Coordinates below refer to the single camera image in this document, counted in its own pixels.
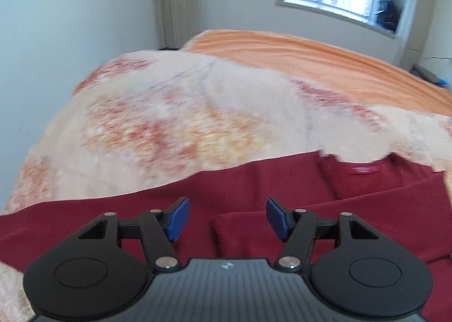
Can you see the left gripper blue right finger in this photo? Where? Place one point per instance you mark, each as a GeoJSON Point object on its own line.
{"type": "Point", "coordinates": [296, 229]}

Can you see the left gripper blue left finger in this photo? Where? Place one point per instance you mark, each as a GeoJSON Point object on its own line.
{"type": "Point", "coordinates": [159, 230]}

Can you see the dark red long-sleeve sweater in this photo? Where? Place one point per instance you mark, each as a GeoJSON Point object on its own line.
{"type": "Point", "coordinates": [404, 200]}

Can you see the floral beige quilt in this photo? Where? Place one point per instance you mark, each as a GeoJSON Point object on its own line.
{"type": "Point", "coordinates": [152, 118]}

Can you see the orange bed sheet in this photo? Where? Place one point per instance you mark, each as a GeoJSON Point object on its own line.
{"type": "Point", "coordinates": [359, 77]}

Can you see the dark wooden nightstand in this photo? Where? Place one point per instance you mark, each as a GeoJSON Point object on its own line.
{"type": "Point", "coordinates": [424, 74]}

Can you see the dark backpack on sill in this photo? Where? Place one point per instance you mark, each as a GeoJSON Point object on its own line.
{"type": "Point", "coordinates": [387, 15]}

